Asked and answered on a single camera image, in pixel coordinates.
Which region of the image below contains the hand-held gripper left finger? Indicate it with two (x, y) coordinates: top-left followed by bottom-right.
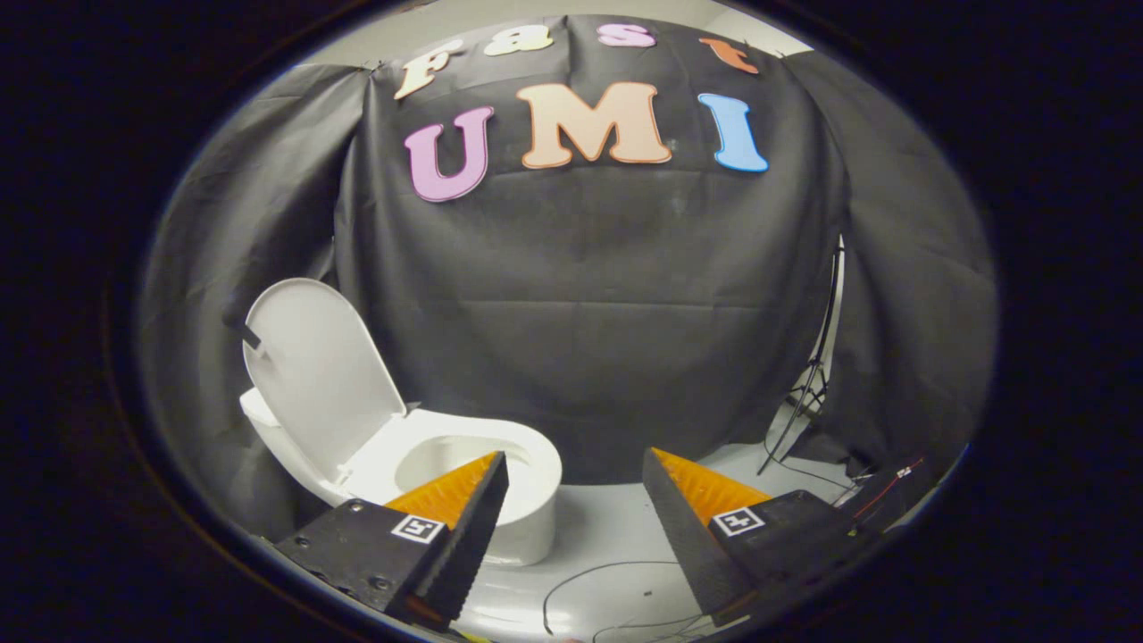
(273, 451), (510, 633)

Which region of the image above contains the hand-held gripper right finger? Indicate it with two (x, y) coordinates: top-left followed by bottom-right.
(641, 447), (885, 630)

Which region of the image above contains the white toilet lid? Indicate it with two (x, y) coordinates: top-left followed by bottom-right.
(243, 278), (408, 483)

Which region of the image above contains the white toilet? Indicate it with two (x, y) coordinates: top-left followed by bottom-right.
(239, 388), (563, 567)

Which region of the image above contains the black tripod stand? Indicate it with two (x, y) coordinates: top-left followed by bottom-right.
(757, 239), (846, 477)

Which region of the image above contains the black backdrop cloth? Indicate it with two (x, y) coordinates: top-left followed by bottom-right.
(143, 13), (999, 537)

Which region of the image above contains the thin black floor cable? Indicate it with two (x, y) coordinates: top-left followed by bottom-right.
(542, 560), (720, 643)

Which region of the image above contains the tangle of floor cables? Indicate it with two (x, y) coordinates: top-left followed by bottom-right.
(763, 429), (931, 515)

